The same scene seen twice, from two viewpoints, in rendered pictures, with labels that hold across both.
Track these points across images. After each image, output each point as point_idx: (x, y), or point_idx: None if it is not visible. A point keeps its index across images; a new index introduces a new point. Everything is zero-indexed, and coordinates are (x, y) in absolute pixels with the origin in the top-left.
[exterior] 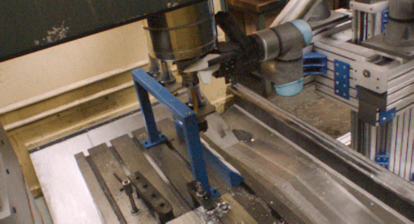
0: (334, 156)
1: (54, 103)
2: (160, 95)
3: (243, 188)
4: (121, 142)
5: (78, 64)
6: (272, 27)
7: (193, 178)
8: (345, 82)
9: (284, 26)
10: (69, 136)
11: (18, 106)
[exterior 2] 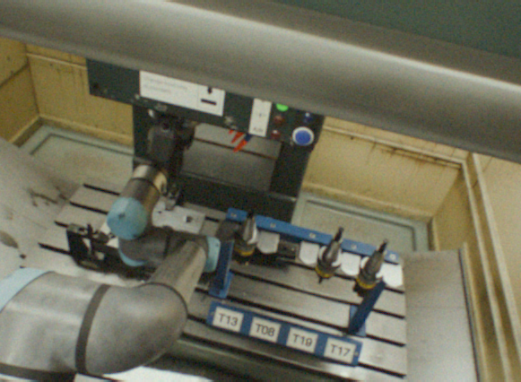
0: None
1: (490, 254)
2: (294, 225)
3: (197, 316)
4: (387, 299)
5: None
6: (143, 182)
7: (256, 299)
8: None
9: (131, 189)
10: (464, 287)
11: (486, 213)
